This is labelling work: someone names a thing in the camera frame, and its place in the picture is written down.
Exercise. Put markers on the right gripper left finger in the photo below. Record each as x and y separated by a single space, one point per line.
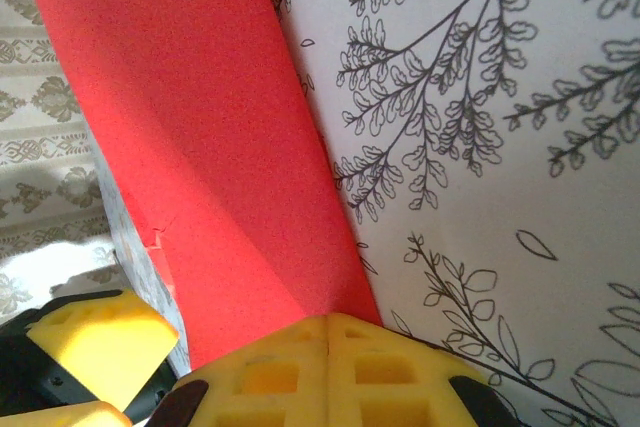
270 387

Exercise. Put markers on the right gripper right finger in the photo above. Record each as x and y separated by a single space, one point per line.
400 387

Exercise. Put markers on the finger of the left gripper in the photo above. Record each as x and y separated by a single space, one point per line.
110 342
100 414

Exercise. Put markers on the floral table cover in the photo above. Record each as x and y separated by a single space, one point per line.
500 197

